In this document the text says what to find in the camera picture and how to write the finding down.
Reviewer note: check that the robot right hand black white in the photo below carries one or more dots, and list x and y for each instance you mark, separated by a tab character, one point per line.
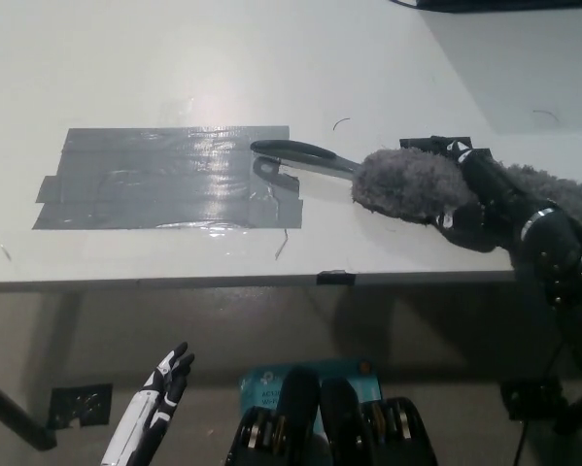
489	204

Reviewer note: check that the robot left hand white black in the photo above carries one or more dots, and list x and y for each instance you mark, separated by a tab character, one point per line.
145	417

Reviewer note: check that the black tape square patch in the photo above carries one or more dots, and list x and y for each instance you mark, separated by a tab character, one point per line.
426	143

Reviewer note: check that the black flat device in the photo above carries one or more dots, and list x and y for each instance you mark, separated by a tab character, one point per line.
504	3

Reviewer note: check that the grey duct tape patch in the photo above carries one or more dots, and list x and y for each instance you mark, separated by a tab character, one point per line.
164	179

